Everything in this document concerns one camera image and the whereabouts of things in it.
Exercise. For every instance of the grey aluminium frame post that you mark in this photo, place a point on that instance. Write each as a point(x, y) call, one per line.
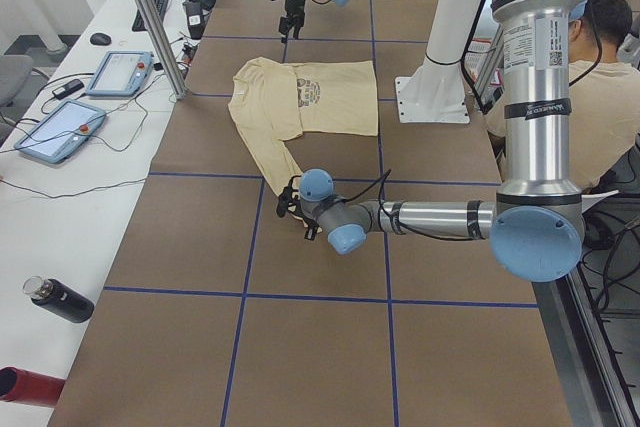
point(161, 44)

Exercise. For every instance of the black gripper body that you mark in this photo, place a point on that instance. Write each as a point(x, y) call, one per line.
point(303, 211)
point(292, 11)

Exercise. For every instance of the black water bottle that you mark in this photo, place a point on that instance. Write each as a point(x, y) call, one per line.
point(59, 299)

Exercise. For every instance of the seated person in beige shirt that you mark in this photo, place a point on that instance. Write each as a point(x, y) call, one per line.
point(604, 121)

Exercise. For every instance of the red cylinder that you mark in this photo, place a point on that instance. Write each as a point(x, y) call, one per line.
point(30, 388)

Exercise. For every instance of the white chair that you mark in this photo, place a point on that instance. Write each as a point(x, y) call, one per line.
point(588, 201)

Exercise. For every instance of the upper blue teach pendant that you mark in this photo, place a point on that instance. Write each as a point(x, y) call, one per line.
point(120, 74)

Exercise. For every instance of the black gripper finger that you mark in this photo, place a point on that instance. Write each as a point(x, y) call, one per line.
point(298, 25)
point(284, 29)

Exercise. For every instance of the black computer mouse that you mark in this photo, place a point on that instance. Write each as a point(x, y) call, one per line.
point(100, 39)

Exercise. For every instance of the black power adapter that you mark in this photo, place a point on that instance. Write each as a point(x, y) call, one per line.
point(67, 89)

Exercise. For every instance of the blue teach pendant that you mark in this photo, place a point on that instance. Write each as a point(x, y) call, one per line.
point(62, 132)
point(120, 74)

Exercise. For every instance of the beige long-sleeve printed shirt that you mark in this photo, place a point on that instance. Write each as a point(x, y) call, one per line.
point(273, 103)

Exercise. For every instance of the lower blue teach pendant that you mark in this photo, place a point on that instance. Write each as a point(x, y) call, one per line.
point(62, 132)

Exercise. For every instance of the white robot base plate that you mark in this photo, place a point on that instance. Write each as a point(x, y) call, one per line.
point(435, 92)

